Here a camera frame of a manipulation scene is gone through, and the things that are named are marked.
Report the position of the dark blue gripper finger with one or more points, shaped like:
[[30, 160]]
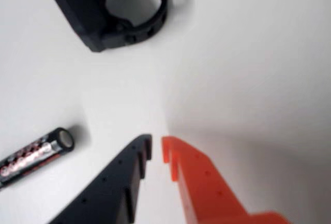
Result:
[[108, 190]]

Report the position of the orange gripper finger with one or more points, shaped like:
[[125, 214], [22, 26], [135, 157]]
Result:
[[207, 187]]

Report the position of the black AAA battery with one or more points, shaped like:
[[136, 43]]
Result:
[[31, 156]]

